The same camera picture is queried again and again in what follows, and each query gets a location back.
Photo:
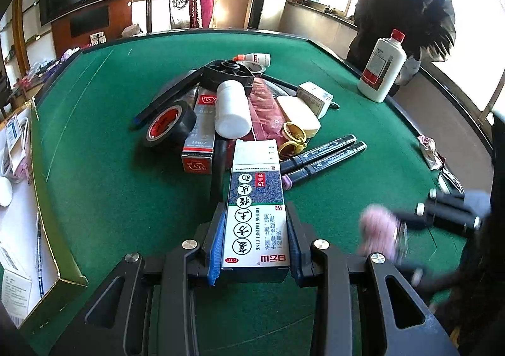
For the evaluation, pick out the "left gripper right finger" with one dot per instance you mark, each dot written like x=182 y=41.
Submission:
x=299 y=243

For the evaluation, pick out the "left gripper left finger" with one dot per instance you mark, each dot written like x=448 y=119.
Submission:
x=216 y=233

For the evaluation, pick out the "blue white medicine box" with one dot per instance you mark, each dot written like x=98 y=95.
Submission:
x=255 y=233

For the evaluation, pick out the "black marker pink cap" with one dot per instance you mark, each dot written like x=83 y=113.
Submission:
x=312 y=169

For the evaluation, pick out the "black marker purple cap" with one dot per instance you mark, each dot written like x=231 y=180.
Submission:
x=295 y=162

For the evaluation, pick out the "red white long box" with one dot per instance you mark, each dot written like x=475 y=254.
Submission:
x=197 y=152

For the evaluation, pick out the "black electrical tape roll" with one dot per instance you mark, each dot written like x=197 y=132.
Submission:
x=172 y=126

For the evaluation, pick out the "white plastic bottle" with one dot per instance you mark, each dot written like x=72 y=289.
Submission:
x=232 y=114

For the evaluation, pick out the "red fabric pouch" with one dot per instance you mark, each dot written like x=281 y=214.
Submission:
x=267 y=117

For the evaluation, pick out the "cream soap case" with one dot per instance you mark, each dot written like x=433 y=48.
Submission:
x=297 y=112

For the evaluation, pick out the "small white carton box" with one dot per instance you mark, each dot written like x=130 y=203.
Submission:
x=316 y=98

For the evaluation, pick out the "black plastic tape dispenser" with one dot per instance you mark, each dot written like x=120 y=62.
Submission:
x=219 y=71

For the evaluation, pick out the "small orange-tipped glue bottle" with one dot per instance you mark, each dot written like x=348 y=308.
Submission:
x=261 y=58

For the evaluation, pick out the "crumpled wrapper at edge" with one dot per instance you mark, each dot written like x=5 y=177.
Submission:
x=433 y=158

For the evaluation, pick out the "large white red-capped bottle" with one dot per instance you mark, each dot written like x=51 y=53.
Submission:
x=383 y=67

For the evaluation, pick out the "gold-edged cardboard tray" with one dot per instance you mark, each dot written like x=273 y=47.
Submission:
x=39 y=275

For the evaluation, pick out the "person in dark jacket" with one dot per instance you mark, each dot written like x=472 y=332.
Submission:
x=428 y=26

